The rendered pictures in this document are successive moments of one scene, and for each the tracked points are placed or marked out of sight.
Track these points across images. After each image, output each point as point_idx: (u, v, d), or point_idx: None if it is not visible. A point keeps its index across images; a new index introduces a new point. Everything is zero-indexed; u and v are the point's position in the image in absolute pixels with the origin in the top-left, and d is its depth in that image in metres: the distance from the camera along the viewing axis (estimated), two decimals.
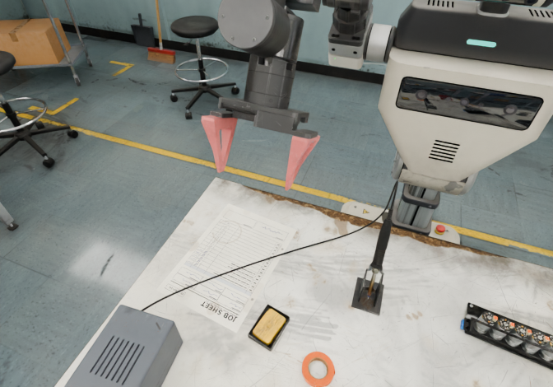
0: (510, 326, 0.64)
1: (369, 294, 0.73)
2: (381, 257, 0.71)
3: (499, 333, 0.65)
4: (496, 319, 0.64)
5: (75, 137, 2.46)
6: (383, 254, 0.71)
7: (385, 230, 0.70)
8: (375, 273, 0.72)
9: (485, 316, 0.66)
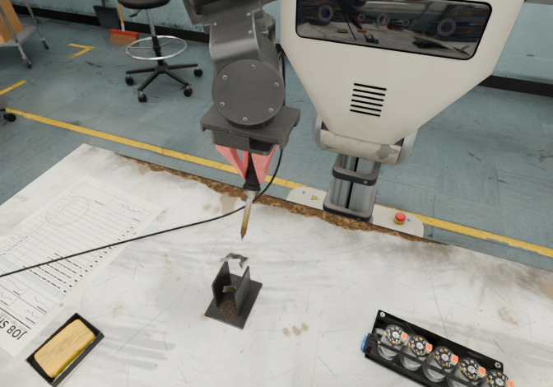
0: (425, 351, 0.39)
1: (243, 233, 0.47)
2: (255, 172, 0.45)
3: (411, 360, 0.41)
4: (404, 339, 0.40)
5: (11, 121, 2.21)
6: None
7: None
8: (250, 199, 0.46)
9: (389, 333, 0.41)
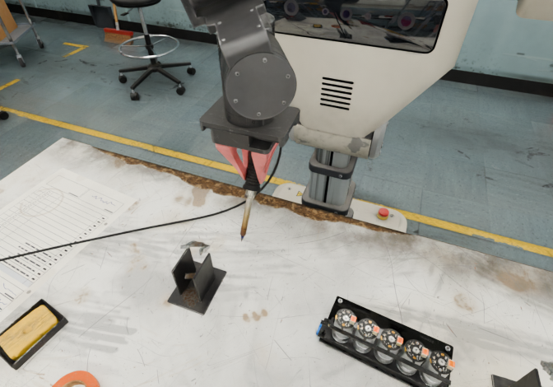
0: (374, 333, 0.41)
1: (243, 234, 0.46)
2: (255, 172, 0.45)
3: (360, 342, 0.42)
4: (353, 322, 0.41)
5: (4, 119, 2.23)
6: None
7: None
8: (250, 199, 0.46)
9: (341, 316, 0.43)
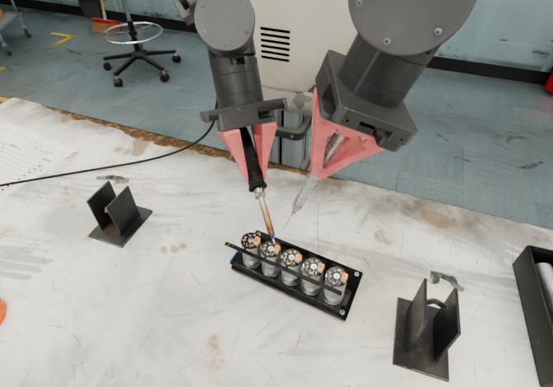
0: (274, 251, 0.41)
1: (272, 232, 0.42)
2: (257, 168, 0.45)
3: (264, 263, 0.42)
4: (255, 242, 0.42)
5: None
6: (257, 163, 0.46)
7: (242, 132, 0.47)
8: (262, 196, 0.44)
9: (245, 239, 0.43)
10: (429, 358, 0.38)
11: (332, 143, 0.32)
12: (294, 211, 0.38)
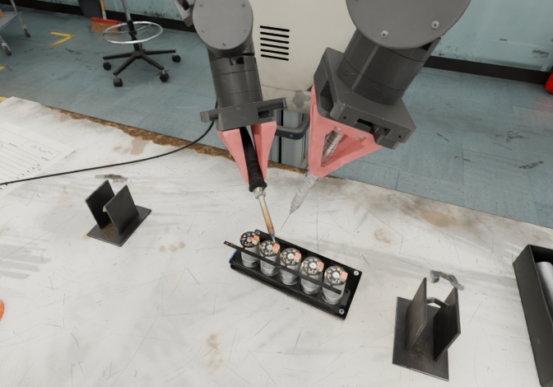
0: (273, 250, 0.41)
1: (272, 231, 0.42)
2: (256, 168, 0.45)
3: (263, 262, 0.42)
4: (254, 241, 0.41)
5: None
6: (257, 163, 0.46)
7: (242, 132, 0.47)
8: (262, 195, 0.44)
9: (244, 238, 0.43)
10: (429, 357, 0.38)
11: (329, 142, 0.31)
12: (292, 210, 0.38)
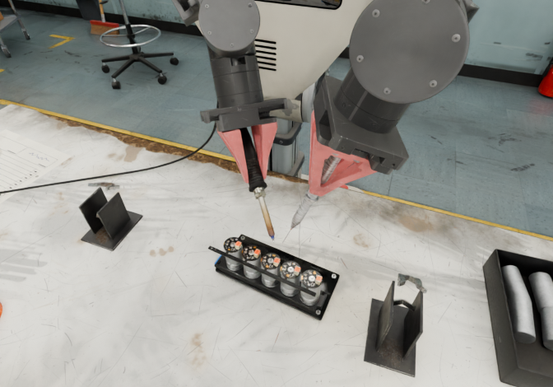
0: (254, 255, 0.44)
1: (272, 232, 0.43)
2: (257, 168, 0.45)
3: (245, 266, 0.45)
4: (237, 246, 0.44)
5: None
6: (257, 163, 0.46)
7: (242, 132, 0.47)
8: (262, 196, 0.44)
9: (228, 243, 0.45)
10: (397, 355, 0.41)
11: (328, 164, 0.33)
12: (293, 226, 0.40)
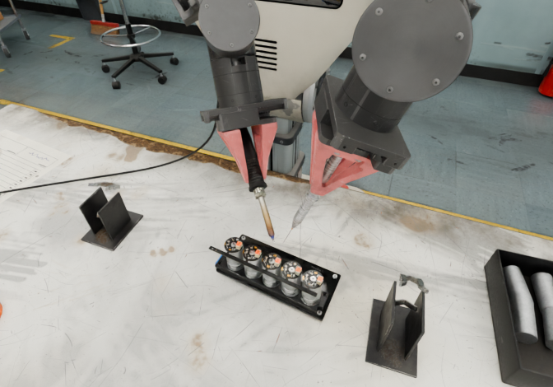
0: (255, 255, 0.43)
1: (272, 232, 0.43)
2: (257, 168, 0.45)
3: (246, 266, 0.45)
4: (238, 246, 0.44)
5: None
6: (257, 163, 0.46)
7: (242, 132, 0.47)
8: (262, 196, 0.44)
9: (229, 243, 0.45)
10: (399, 356, 0.40)
11: (330, 163, 0.33)
12: (294, 226, 0.39)
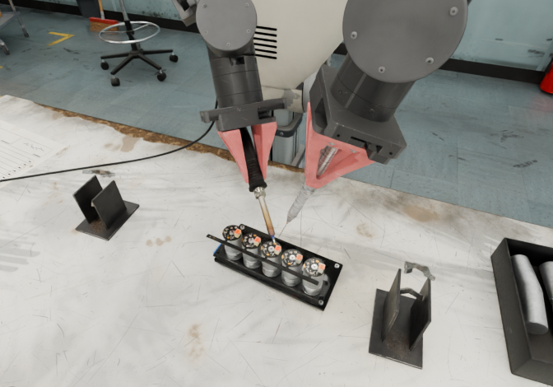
0: (254, 243, 0.42)
1: (272, 232, 0.42)
2: (257, 168, 0.45)
3: (245, 254, 0.43)
4: (236, 234, 0.43)
5: None
6: (257, 163, 0.46)
7: (242, 132, 0.47)
8: (262, 196, 0.44)
9: (227, 230, 0.44)
10: (404, 347, 0.39)
11: (325, 155, 0.32)
12: (289, 220, 0.39)
